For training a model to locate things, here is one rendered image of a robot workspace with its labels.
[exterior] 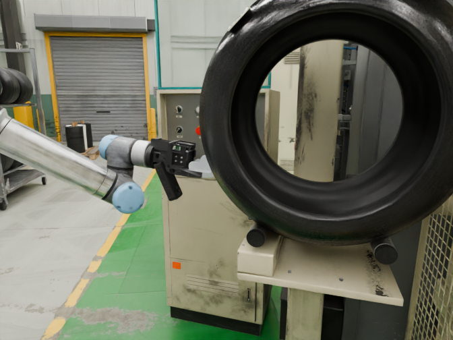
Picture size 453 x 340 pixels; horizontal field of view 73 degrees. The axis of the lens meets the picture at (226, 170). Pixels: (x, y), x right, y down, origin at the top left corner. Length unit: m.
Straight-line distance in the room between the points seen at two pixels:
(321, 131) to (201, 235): 0.86
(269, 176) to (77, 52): 9.71
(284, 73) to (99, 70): 7.02
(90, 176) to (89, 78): 9.53
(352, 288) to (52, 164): 0.72
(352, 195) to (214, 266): 0.93
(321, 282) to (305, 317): 0.51
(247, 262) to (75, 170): 0.45
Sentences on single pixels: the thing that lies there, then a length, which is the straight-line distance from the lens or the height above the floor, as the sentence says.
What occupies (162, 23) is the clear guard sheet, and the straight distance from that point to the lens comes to 1.62.
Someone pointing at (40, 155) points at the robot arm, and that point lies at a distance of 0.76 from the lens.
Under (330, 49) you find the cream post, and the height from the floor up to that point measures 1.37.
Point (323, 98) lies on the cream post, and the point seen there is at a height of 1.22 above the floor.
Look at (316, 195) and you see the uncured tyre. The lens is 0.95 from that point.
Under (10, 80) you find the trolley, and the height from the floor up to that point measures 1.45.
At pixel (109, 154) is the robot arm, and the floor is 1.07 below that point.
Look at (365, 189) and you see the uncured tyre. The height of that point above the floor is 0.98.
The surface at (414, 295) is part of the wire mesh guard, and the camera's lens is 1.27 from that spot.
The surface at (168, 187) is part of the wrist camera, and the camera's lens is 0.86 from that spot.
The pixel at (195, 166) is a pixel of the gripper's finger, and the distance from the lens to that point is 0.81.
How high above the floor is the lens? 1.22
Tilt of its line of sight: 13 degrees down
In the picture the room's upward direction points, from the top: straight up
